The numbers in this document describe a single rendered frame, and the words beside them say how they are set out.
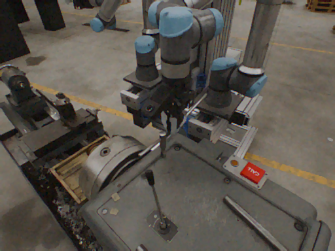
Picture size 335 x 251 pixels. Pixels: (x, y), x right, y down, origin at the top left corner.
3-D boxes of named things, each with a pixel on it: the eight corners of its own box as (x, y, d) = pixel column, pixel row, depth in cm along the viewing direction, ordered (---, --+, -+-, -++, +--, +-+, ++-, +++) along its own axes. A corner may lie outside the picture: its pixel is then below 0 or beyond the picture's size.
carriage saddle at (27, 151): (105, 127, 141) (103, 121, 137) (36, 169, 115) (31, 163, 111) (81, 110, 155) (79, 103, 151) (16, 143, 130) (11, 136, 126)
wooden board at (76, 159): (137, 163, 118) (136, 159, 116) (81, 208, 99) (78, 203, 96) (106, 138, 133) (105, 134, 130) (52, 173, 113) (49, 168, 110)
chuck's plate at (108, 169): (161, 172, 103) (149, 134, 79) (114, 224, 90) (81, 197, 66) (157, 168, 105) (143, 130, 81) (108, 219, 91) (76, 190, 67)
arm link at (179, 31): (203, 8, 45) (176, 16, 41) (198, 57, 52) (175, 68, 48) (177, 3, 49) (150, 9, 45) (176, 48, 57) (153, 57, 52)
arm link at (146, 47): (133, 64, 124) (130, 41, 115) (141, 55, 134) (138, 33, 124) (152, 66, 122) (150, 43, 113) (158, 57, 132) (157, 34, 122)
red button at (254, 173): (264, 174, 67) (265, 170, 66) (256, 186, 64) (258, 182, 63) (247, 165, 70) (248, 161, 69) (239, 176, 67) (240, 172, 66)
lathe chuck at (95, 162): (157, 168, 105) (143, 130, 81) (108, 219, 91) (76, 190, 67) (144, 159, 109) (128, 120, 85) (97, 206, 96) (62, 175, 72)
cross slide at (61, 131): (101, 120, 137) (99, 115, 134) (36, 157, 114) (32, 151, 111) (87, 110, 145) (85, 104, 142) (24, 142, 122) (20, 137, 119)
